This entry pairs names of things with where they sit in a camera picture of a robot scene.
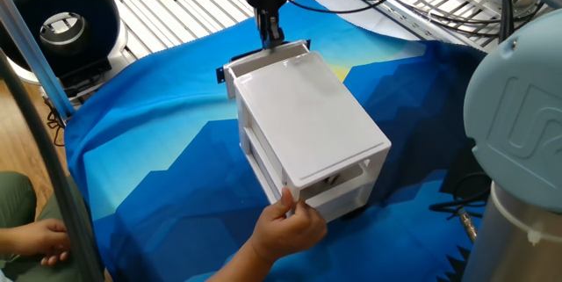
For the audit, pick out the person's left hand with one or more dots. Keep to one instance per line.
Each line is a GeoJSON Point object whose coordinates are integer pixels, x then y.
{"type": "Point", "coordinates": [44, 240]}

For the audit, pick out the green trousers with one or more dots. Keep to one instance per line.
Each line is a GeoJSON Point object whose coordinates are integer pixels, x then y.
{"type": "Point", "coordinates": [22, 194]}

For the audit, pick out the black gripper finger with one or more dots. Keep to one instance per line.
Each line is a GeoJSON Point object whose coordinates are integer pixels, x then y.
{"type": "Point", "coordinates": [276, 31]}
{"type": "Point", "coordinates": [264, 31]}

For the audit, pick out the white drawer with black knob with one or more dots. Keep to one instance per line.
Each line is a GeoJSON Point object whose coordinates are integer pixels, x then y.
{"type": "Point", "coordinates": [342, 203]}

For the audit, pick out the blue-grey aluminium post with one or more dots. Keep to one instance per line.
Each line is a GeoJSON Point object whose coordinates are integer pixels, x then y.
{"type": "Point", "coordinates": [33, 53]}

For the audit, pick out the blue mountain sun cloth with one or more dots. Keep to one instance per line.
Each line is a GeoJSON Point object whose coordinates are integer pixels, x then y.
{"type": "Point", "coordinates": [175, 185]}

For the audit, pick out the person's right hand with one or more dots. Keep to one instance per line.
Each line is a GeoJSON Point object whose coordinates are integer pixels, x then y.
{"type": "Point", "coordinates": [285, 233]}

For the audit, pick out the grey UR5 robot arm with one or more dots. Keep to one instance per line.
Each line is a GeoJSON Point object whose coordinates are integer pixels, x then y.
{"type": "Point", "coordinates": [518, 119]}

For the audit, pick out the white plastic drawer cabinet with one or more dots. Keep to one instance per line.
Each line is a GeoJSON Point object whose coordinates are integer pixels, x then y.
{"type": "Point", "coordinates": [307, 115]}

